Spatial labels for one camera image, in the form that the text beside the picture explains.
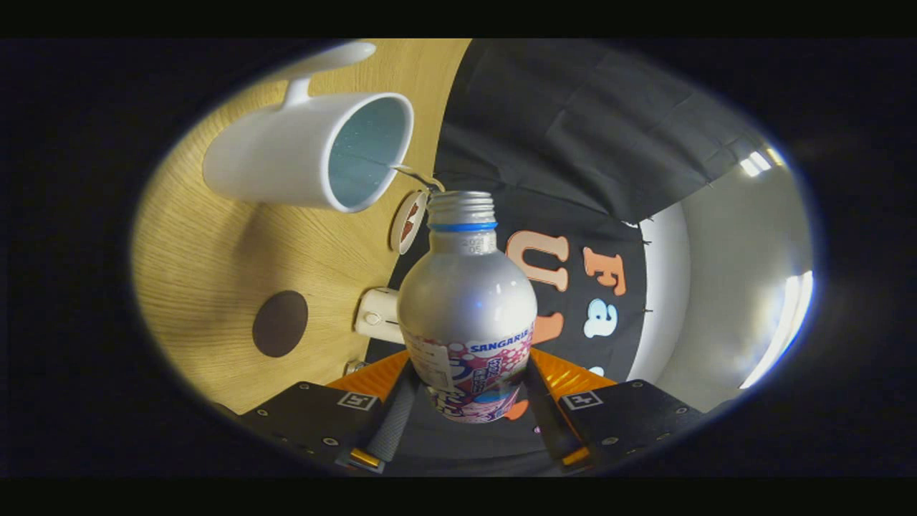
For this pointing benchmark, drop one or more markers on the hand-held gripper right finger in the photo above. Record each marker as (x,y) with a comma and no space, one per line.
(548,423)

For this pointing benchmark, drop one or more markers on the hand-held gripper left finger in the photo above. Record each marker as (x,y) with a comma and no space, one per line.
(394,423)

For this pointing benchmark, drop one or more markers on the silver juice bottle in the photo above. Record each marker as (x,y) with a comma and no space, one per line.
(466,301)

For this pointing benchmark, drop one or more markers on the brown round coaster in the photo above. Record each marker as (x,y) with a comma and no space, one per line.
(279,324)

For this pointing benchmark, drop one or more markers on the white cup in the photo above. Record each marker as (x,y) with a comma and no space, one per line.
(279,158)

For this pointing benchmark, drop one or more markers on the small white toaster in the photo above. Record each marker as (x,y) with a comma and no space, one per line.
(376,315)

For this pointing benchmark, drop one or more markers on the white dish with red snacks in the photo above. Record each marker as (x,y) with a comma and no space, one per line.
(407,222)

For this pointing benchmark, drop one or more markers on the wooden table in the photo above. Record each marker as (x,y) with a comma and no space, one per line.
(208,272)

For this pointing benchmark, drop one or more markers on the black backdrop cloth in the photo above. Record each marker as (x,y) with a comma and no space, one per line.
(573,107)

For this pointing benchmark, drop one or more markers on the ceiling strip light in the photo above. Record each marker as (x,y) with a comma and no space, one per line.
(759,162)

